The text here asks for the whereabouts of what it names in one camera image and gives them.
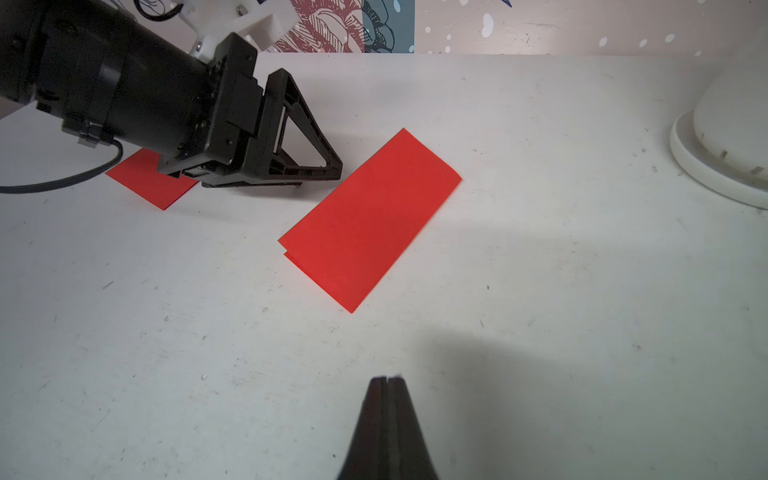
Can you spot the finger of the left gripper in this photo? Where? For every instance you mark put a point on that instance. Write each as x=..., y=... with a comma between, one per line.
x=283, y=102
x=212, y=181

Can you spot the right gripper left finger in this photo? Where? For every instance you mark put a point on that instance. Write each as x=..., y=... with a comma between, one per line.
x=367, y=456

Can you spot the white pen cup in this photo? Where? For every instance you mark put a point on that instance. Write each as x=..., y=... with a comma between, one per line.
x=722, y=143

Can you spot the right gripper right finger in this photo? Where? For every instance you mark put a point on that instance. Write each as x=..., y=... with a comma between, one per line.
x=407, y=453

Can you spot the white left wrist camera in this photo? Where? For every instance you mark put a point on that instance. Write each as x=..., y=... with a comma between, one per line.
x=264, y=22

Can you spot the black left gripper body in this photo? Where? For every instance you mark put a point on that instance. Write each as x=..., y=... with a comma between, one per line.
x=226, y=121

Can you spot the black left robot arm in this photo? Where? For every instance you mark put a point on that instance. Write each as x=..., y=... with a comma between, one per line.
x=112, y=81

